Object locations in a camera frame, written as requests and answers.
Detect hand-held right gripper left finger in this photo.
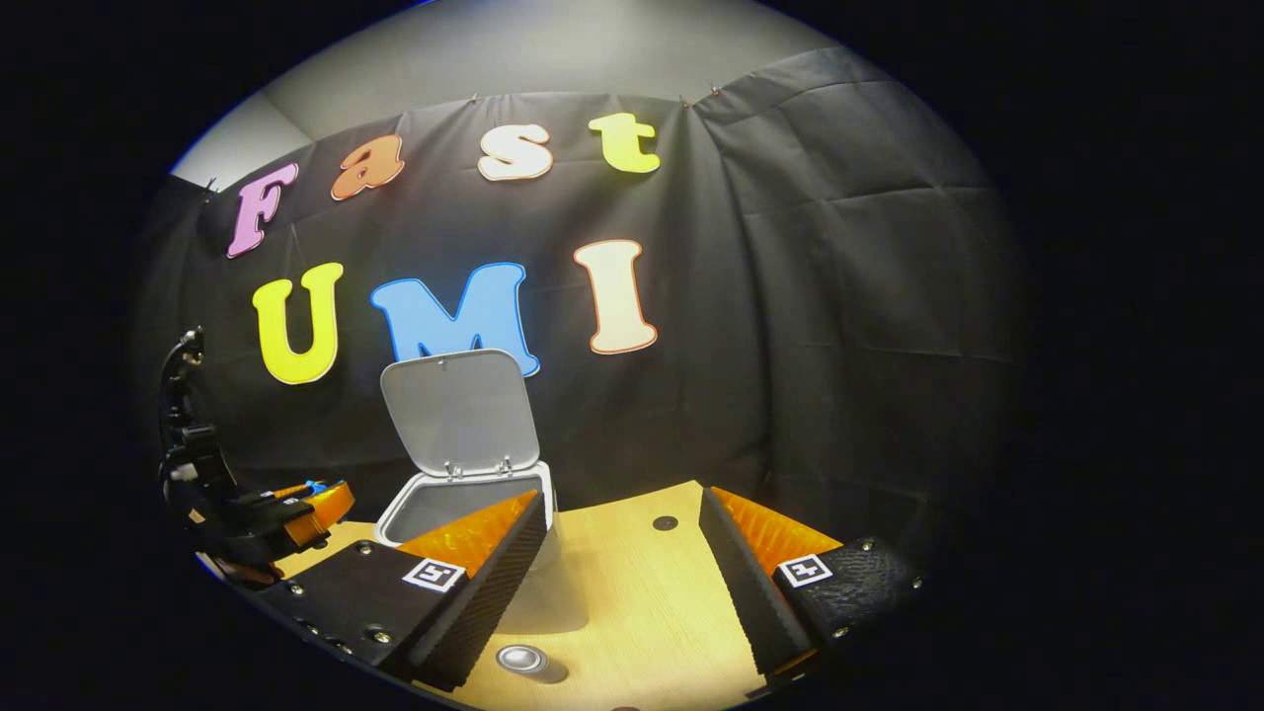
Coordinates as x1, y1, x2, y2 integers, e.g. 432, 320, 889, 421
259, 489, 549, 692

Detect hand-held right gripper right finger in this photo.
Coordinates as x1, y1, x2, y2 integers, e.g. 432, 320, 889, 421
698, 486, 924, 692

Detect silver pop can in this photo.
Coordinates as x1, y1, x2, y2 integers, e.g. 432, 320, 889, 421
496, 644, 569, 685

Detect white desktop garbage bin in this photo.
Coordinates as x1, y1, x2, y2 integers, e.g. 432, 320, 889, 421
373, 348, 593, 635

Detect wooden desktop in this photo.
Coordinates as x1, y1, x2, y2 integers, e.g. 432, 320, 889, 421
197, 481, 850, 711

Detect black backdrop cloth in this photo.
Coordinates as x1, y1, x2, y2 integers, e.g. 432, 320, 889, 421
128, 44, 1033, 569

